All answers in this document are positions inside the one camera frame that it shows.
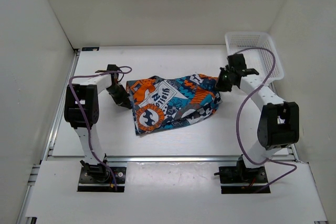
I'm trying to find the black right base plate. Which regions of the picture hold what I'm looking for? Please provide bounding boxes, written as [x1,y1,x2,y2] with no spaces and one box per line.
[214,166,271,195]

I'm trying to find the colourful patterned shorts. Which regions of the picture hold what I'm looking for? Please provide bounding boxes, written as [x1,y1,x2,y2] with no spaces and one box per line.
[126,73,222,135]

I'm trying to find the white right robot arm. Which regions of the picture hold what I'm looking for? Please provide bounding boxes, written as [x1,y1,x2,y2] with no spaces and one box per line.
[215,54,299,182]

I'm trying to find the aluminium table frame rail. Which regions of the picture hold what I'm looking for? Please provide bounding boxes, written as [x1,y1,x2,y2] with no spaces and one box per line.
[15,47,329,224]

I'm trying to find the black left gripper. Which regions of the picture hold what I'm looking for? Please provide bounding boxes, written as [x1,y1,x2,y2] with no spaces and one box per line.
[106,84,131,109]

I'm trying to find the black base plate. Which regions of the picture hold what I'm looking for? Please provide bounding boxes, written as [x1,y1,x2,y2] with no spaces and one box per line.
[214,166,271,195]
[77,167,127,193]

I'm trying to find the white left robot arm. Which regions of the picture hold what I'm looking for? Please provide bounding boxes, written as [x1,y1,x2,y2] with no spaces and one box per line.
[64,64,132,184]

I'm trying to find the white plastic mesh basket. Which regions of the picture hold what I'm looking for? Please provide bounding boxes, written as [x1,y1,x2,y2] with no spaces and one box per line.
[225,31,285,83]

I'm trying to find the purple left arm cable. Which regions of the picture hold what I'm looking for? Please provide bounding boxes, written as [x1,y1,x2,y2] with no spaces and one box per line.
[68,66,133,192]

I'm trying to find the white front cover board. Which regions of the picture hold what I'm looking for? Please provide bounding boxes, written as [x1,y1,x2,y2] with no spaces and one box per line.
[26,161,327,223]

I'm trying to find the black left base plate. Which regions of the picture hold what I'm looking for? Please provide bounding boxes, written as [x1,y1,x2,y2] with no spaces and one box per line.
[77,167,127,193]

